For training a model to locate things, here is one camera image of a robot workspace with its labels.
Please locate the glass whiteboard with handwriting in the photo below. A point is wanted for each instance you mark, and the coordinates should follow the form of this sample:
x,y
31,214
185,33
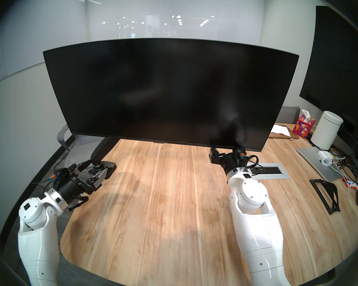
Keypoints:
x,y
24,35

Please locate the white power adapter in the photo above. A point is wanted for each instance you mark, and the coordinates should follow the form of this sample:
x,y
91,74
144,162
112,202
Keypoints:
x,y
324,155

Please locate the white cylindrical canister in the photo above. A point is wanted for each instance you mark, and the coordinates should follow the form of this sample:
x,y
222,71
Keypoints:
x,y
325,132

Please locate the white paper napkin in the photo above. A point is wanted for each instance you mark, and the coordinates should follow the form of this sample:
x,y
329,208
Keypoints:
x,y
282,130

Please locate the black curved wide monitor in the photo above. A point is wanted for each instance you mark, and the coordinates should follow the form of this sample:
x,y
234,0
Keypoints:
x,y
167,94

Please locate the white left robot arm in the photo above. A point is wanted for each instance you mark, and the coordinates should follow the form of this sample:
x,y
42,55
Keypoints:
x,y
37,246

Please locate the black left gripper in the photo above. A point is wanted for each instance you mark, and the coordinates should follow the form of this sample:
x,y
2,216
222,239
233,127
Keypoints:
x,y
70,186

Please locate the black folding laptop stand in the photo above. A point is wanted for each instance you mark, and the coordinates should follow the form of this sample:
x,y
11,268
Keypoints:
x,y
332,196

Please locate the silver table power outlet panel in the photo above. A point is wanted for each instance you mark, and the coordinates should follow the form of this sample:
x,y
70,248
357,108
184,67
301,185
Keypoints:
x,y
274,175

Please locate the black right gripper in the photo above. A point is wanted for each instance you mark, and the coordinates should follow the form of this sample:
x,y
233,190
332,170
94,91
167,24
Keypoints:
x,y
231,161

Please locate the colourful floral tissue box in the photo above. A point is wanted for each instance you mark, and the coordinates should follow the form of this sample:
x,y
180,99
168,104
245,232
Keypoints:
x,y
303,127

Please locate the grey mesh office chair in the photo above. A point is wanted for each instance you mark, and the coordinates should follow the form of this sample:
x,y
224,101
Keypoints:
x,y
289,115
80,147

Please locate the silver laptop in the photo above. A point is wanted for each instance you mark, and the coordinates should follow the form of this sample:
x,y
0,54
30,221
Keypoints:
x,y
313,160

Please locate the brown leather desk pad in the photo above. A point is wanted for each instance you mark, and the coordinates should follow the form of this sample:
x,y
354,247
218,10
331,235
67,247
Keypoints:
x,y
294,136

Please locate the red and white marker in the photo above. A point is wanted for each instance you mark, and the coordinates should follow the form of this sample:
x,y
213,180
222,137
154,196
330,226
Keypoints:
x,y
351,184

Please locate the large black wall television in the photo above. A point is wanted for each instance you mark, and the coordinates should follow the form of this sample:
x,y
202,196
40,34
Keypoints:
x,y
334,65

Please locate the large glass whiteboard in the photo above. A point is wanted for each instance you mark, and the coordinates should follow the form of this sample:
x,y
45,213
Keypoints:
x,y
167,8

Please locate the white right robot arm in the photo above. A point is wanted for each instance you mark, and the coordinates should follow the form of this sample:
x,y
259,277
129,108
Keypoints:
x,y
256,228

